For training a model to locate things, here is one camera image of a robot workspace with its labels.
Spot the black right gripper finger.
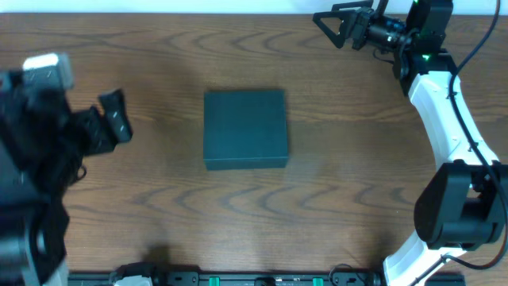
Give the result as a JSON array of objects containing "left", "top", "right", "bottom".
[
  {"left": 332, "top": 0, "right": 374, "bottom": 11},
  {"left": 313, "top": 10, "right": 356, "bottom": 48}
]

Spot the black gift box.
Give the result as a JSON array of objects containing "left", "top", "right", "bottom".
[{"left": 203, "top": 90, "right": 289, "bottom": 171}]

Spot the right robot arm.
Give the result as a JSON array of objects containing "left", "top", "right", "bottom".
[{"left": 313, "top": 0, "right": 507, "bottom": 285}]

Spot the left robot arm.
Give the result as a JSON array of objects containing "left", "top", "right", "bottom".
[{"left": 1, "top": 71, "right": 133, "bottom": 285}]

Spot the right black cable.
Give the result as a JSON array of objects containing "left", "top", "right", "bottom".
[{"left": 408, "top": 0, "right": 508, "bottom": 286}]

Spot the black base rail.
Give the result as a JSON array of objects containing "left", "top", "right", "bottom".
[{"left": 67, "top": 272, "right": 466, "bottom": 286}]

